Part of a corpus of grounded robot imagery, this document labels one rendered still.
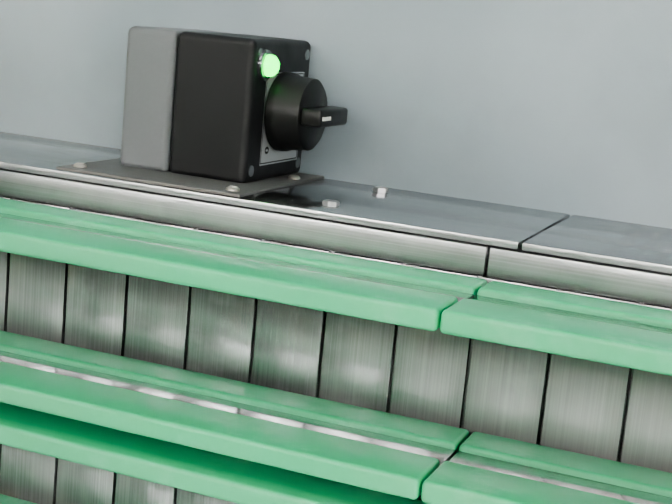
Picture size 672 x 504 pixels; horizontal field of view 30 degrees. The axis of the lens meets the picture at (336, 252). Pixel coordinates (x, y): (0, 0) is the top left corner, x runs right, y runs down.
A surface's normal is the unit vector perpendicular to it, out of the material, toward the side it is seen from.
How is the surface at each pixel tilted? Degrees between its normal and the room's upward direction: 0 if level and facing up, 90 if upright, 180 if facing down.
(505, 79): 0
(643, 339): 90
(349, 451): 90
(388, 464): 90
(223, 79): 0
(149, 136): 0
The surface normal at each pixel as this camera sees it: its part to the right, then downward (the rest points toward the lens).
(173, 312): -0.37, 0.14
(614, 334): 0.09, -0.98
